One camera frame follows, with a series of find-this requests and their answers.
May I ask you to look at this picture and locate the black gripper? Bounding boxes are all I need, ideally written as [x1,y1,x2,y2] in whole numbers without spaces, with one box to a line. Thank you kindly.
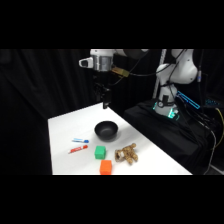
[93,71,112,110]

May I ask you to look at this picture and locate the tan plush tiger toy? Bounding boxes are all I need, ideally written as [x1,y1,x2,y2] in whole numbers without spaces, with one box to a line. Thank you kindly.
[114,142,139,165]

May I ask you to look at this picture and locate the black bowl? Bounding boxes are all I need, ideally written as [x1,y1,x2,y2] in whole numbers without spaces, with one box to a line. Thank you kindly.
[94,120,121,141]

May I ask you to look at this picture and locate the blue capped white marker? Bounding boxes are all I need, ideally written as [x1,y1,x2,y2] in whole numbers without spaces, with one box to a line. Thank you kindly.
[71,137,90,144]

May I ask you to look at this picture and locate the green block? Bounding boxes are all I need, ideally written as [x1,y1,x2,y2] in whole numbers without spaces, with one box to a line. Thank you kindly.
[94,145,107,160]

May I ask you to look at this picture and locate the red capped white marker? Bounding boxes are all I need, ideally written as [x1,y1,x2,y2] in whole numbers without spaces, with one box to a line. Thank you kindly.
[67,144,89,155]

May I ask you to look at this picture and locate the orange block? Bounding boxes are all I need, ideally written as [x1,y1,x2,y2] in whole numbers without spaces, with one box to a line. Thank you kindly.
[99,159,113,176]

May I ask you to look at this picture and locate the black draped robot stand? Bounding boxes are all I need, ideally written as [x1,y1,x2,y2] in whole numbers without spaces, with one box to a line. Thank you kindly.
[122,98,216,176]

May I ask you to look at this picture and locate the black curtain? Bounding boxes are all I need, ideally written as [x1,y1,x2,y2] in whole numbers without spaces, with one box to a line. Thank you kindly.
[0,49,224,176]

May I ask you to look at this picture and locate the tan wrist camera mount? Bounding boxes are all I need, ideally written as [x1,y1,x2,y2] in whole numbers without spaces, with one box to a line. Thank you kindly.
[111,65,130,79]

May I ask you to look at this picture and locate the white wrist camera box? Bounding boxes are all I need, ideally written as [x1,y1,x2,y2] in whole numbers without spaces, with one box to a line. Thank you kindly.
[78,56,95,70]

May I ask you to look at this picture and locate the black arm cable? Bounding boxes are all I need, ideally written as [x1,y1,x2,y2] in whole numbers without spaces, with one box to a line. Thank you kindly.
[127,49,188,78]

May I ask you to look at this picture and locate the yellow cable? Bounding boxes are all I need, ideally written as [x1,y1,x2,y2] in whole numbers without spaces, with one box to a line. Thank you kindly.
[215,107,224,143]

